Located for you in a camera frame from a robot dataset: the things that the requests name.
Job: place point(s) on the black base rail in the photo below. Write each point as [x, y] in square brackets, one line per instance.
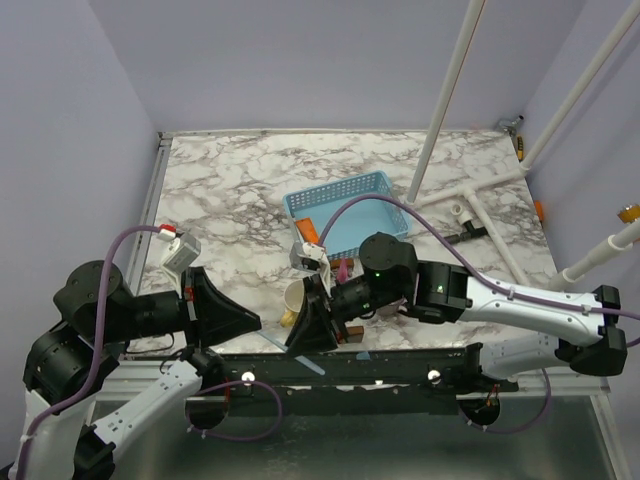
[343, 383]

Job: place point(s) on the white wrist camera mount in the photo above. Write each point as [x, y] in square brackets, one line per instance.
[307, 256]
[181, 251]

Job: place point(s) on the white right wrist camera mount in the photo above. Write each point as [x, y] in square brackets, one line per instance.
[307, 256]

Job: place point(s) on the aluminium frame rail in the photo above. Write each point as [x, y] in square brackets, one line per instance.
[134, 376]

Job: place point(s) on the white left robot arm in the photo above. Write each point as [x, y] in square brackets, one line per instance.
[66, 367]

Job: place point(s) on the orange yellow clamp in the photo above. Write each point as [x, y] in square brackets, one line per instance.
[629, 214]

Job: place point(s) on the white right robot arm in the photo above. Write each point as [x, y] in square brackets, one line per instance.
[578, 330]

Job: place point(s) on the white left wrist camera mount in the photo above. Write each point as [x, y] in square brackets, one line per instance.
[181, 251]

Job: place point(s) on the yellow mug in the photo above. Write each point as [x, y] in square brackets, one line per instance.
[293, 298]

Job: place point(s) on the light blue perforated basket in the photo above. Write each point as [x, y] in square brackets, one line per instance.
[357, 223]

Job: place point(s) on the white pvc pipe frame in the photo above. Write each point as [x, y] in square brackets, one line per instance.
[477, 171]

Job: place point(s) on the mauve mug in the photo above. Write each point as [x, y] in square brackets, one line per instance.
[390, 309]

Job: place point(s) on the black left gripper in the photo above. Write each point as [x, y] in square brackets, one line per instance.
[218, 317]

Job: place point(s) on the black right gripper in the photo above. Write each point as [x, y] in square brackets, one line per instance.
[313, 328]

